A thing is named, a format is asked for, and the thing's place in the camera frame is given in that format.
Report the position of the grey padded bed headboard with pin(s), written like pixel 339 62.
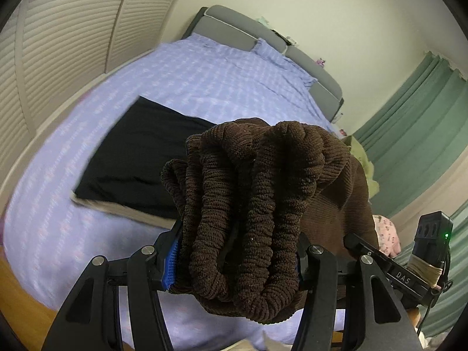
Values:
pixel 234 22

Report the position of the brown knitted sweater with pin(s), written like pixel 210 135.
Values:
pixel 256 208

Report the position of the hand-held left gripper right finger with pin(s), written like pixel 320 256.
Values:
pixel 318 263

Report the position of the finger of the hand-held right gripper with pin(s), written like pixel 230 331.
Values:
pixel 365 248

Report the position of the white louvered wardrobe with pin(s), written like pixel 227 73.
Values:
pixel 73 25

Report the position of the bed with lilac duvet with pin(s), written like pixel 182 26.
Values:
pixel 73 226

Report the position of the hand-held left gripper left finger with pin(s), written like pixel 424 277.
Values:
pixel 170 263

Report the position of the small pink toy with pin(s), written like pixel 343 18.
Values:
pixel 321 62

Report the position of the purple floral pillow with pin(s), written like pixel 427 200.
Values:
pixel 278 58

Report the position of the stack of dark folded clothes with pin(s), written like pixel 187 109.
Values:
pixel 146 153

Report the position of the pink patterned jacket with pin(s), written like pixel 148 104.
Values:
pixel 387 234

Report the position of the green fleece garment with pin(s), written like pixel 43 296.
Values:
pixel 365 161

